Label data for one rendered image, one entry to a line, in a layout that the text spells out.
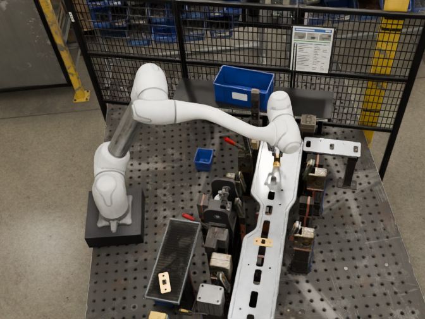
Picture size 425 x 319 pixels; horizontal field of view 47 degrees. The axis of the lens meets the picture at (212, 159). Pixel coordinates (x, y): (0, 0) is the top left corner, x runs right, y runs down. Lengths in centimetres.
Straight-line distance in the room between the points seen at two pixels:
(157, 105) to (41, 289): 184
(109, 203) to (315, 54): 132
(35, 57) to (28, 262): 172
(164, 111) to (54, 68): 247
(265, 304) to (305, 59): 132
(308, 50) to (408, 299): 133
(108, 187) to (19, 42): 215
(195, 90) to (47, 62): 186
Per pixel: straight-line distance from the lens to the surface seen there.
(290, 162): 252
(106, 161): 255
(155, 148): 304
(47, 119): 451
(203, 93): 284
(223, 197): 217
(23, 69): 452
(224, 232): 219
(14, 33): 428
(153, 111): 207
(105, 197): 245
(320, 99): 281
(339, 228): 268
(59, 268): 356
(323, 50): 269
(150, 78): 217
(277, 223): 230
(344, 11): 255
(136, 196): 271
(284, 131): 207
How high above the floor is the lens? 295
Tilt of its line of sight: 50 degrees down
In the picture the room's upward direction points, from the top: 6 degrees counter-clockwise
